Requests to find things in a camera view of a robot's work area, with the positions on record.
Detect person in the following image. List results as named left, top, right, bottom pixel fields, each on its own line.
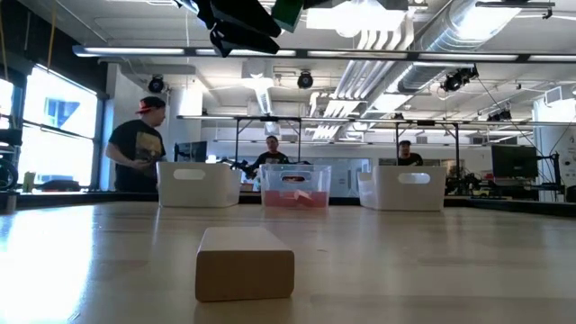
left=397, top=139, right=425, bottom=167
left=104, top=95, right=168, bottom=194
left=251, top=134, right=292, bottom=168

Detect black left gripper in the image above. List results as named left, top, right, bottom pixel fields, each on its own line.
left=173, top=0, right=283, bottom=59

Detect black aluminium table frame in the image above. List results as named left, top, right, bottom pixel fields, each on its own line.
left=15, top=191, right=576, bottom=218

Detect long ceiling light bar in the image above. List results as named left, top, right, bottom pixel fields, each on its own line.
left=175, top=113, right=239, bottom=122
left=71, top=43, right=576, bottom=64

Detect silver ventilation duct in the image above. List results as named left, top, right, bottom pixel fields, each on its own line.
left=359, top=0, right=526, bottom=95

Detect black computer monitor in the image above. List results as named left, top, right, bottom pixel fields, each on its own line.
left=174, top=140, right=209, bottom=164
left=490, top=143, right=540, bottom=180

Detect large bright window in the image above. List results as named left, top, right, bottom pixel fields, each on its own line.
left=0, top=62, right=107, bottom=190

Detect white plastic bin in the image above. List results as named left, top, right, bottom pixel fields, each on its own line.
left=357, top=165, right=447, bottom=212
left=156, top=161, right=243, bottom=209

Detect black background station frame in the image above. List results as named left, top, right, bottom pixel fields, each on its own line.
left=394, top=119, right=461, bottom=194
left=233, top=115, right=303, bottom=167

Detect natural wooden block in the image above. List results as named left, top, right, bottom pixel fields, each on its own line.
left=194, top=226, right=296, bottom=303

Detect small red wooden cube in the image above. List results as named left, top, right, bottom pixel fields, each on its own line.
left=263, top=191, right=285, bottom=208

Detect black round ceiling speaker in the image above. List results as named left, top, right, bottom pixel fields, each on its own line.
left=147, top=75, right=166, bottom=95
left=296, top=70, right=315, bottom=90

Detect clear plastic bin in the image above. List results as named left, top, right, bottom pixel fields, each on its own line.
left=258, top=163, right=333, bottom=209

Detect small green wooden cube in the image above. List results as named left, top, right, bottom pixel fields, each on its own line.
left=271, top=0, right=306, bottom=34

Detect black ceiling spotlights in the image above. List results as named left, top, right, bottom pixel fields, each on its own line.
left=439, top=65, right=481, bottom=94
left=486, top=107, right=513, bottom=122

